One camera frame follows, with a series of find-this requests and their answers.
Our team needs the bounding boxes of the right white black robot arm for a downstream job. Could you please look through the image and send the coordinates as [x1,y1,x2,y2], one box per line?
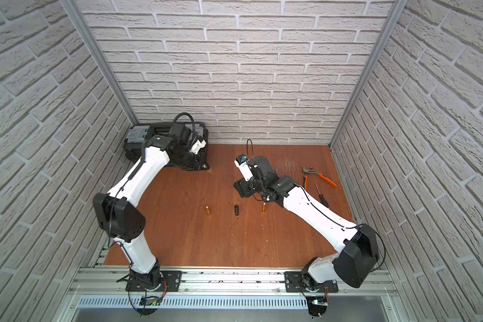
[233,154,380,291]

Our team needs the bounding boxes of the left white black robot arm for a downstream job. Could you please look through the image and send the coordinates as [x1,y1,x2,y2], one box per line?
[93,135,207,291]

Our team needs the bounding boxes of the black plastic toolbox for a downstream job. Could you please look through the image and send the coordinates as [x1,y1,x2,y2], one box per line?
[123,121,209,162]

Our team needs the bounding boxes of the black orange screwdriver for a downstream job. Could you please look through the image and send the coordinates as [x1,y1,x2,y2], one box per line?
[315,184,330,208]

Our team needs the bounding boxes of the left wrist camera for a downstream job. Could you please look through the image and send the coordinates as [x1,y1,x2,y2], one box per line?
[189,140,207,155]

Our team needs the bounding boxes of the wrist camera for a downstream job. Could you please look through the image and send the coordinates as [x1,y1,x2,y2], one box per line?
[234,154,253,182]
[189,140,207,155]

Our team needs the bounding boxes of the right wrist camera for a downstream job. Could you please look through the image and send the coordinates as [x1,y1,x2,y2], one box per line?
[234,154,253,182]

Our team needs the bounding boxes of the orange handled pliers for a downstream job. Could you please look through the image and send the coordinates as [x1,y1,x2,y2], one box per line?
[303,166,338,188]

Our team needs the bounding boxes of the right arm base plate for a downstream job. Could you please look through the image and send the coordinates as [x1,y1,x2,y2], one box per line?
[284,271,339,295]

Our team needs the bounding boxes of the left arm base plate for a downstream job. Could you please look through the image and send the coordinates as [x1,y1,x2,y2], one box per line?
[126,270,182,292]

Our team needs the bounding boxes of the aluminium rail frame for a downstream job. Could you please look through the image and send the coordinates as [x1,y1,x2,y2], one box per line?
[56,256,407,321]

